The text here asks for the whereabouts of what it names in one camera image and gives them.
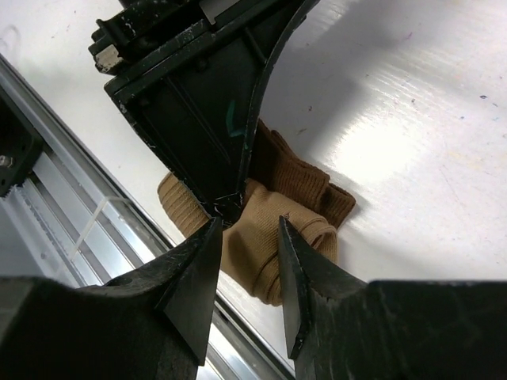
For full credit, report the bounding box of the aluminium table edge rail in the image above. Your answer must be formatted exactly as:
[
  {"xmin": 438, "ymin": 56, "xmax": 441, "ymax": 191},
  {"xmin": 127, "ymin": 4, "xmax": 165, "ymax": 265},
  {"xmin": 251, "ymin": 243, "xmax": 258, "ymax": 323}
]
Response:
[{"xmin": 1, "ymin": 60, "xmax": 294, "ymax": 379}]

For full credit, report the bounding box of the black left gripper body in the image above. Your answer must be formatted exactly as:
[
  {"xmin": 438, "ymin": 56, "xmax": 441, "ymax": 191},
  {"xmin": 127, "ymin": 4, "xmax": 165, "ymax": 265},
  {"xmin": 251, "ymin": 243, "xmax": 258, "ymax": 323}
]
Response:
[{"xmin": 89, "ymin": 1, "xmax": 317, "ymax": 103}]

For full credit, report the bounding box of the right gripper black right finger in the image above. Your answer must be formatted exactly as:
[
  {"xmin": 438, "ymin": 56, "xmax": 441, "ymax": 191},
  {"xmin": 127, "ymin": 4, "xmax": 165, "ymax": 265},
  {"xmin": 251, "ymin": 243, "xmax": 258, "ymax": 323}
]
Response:
[{"xmin": 278, "ymin": 218, "xmax": 380, "ymax": 379}]

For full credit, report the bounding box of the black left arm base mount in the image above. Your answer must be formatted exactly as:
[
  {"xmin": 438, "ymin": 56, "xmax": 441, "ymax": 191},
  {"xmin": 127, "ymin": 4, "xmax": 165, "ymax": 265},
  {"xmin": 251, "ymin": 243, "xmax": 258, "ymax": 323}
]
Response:
[{"xmin": 0, "ymin": 89, "xmax": 44, "ymax": 198}]

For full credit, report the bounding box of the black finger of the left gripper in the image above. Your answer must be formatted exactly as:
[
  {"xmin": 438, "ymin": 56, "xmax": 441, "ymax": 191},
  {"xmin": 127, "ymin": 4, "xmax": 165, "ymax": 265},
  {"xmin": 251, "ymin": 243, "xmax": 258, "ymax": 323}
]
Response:
[{"xmin": 103, "ymin": 0, "xmax": 322, "ymax": 233}]

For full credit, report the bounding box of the tan brown ribbed sock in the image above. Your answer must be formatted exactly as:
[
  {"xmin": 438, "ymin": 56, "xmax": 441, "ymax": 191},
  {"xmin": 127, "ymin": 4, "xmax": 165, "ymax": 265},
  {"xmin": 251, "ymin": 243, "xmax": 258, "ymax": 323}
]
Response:
[{"xmin": 157, "ymin": 118, "xmax": 356, "ymax": 306}]

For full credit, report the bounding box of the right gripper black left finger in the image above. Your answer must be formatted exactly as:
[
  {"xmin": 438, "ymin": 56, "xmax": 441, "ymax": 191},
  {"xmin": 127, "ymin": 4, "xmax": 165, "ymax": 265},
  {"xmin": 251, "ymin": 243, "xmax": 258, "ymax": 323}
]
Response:
[{"xmin": 74, "ymin": 216, "xmax": 223, "ymax": 380}]

